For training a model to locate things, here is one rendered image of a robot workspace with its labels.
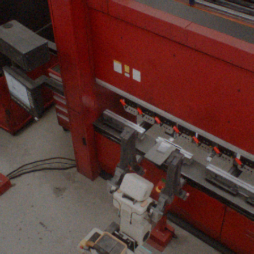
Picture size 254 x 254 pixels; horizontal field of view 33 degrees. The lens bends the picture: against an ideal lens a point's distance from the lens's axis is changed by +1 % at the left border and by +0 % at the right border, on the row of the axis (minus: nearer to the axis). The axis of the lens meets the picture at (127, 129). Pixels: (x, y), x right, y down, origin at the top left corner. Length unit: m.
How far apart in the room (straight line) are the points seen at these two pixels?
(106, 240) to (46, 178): 1.83
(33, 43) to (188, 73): 1.32
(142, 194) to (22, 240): 1.86
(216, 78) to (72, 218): 2.36
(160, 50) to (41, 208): 2.38
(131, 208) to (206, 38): 1.38
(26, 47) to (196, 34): 1.41
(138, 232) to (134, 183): 0.52
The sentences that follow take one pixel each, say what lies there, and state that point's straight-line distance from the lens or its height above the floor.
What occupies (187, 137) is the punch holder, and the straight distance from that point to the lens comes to 3.82.
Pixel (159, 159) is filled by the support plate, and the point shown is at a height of 1.00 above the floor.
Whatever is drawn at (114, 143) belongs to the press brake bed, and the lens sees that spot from 4.43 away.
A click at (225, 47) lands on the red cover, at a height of 2.27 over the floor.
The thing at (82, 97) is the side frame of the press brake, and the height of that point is 1.29.
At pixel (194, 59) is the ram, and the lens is 3.29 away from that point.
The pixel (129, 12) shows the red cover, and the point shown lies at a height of 2.25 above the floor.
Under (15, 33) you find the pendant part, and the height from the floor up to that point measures 1.95.
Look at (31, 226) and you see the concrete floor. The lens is 4.85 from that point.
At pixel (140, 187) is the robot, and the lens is 3.28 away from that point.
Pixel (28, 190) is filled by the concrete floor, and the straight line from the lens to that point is 5.14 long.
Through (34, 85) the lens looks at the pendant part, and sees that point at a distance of 3.92.
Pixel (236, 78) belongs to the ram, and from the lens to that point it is 3.18.
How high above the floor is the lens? 3.97
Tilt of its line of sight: 45 degrees down
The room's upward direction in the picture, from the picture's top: 2 degrees counter-clockwise
